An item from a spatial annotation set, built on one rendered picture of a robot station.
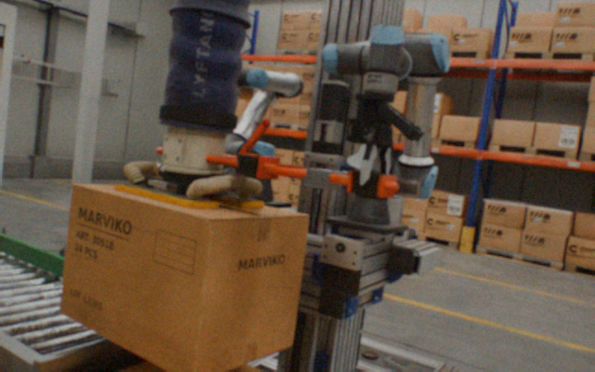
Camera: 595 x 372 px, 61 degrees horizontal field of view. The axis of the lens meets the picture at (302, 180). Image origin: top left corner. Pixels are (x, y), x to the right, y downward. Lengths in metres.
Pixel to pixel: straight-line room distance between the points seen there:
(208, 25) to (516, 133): 7.20
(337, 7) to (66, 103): 10.30
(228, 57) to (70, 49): 10.73
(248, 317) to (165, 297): 0.22
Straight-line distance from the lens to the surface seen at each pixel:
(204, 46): 1.47
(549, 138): 8.32
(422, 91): 1.66
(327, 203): 1.93
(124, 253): 1.46
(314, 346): 2.08
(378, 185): 1.12
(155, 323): 1.38
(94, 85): 4.91
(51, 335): 1.97
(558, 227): 8.23
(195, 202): 1.35
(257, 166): 1.32
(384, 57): 1.17
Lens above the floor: 1.26
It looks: 3 degrees down
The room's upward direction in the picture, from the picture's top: 7 degrees clockwise
